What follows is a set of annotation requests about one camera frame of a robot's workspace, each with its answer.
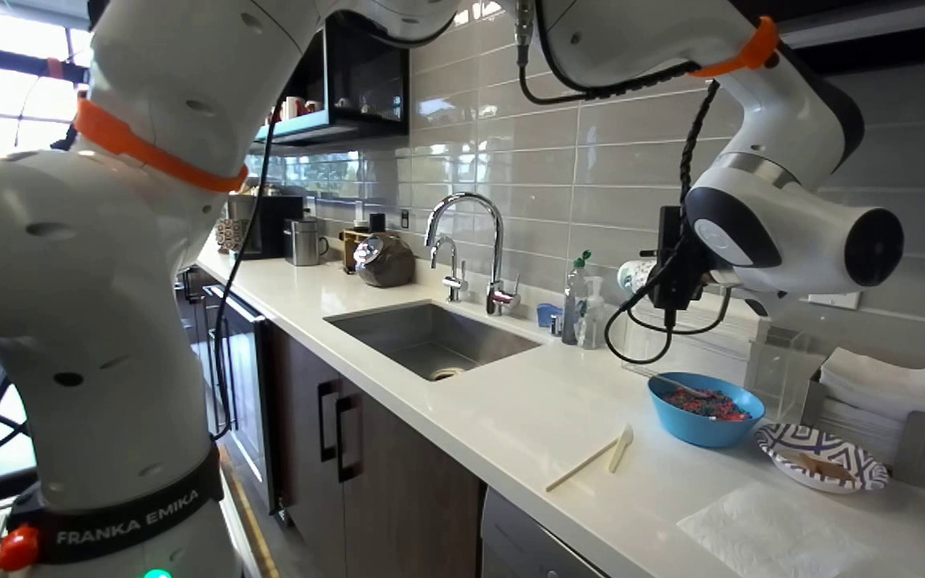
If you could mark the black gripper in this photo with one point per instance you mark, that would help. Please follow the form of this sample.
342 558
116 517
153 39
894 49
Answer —
686 257

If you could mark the colourful small beads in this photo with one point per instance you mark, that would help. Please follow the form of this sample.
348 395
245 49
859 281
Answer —
704 405

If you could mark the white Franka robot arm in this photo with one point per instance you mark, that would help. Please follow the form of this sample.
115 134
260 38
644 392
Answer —
111 324

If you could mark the blue plastic bowl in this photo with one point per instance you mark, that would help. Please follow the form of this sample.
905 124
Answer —
697 432

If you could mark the clear soap bottle green cap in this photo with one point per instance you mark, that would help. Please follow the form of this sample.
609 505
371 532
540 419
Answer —
581 310

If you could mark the clear acrylic towel holder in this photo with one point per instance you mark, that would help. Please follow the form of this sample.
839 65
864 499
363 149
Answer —
786 374

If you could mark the tall chrome faucet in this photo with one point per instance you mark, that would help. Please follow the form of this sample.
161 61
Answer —
500 296

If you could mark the short wooden chopstick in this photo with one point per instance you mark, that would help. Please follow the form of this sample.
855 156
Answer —
622 450

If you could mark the white napkin stack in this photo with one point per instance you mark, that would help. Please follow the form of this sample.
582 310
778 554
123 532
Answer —
875 388

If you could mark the long wooden chopstick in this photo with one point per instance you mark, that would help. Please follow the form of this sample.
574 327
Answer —
585 463

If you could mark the small chrome faucet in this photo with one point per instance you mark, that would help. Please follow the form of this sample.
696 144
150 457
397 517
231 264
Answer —
450 285

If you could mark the patterned paper plate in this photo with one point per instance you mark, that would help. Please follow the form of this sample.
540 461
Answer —
819 461

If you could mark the round sink drain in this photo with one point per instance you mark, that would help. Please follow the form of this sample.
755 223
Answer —
446 374

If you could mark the stainless steel sink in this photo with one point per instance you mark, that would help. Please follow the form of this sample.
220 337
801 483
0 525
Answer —
419 339

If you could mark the white paper towel sheet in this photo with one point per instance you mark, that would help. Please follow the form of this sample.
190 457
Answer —
772 532

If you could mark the black range hood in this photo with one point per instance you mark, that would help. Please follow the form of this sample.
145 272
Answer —
891 52

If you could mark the kettle on counter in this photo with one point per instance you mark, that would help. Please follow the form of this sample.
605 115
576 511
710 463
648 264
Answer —
387 263

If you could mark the brown wooden cabinet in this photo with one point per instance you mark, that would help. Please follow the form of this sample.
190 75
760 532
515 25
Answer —
411 504

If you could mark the metal canister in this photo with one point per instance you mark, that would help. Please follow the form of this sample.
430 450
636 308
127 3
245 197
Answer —
306 246

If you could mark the black coffee maker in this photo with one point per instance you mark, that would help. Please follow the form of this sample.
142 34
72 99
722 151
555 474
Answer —
264 228

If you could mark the black built-in appliance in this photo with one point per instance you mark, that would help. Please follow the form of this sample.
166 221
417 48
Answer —
242 395

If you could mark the red round button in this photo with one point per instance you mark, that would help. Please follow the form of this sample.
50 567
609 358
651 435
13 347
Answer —
17 547

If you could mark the white light switch plate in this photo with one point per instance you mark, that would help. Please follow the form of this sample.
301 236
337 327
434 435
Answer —
833 299

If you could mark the black wall shelf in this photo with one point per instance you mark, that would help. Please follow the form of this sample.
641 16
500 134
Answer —
368 75

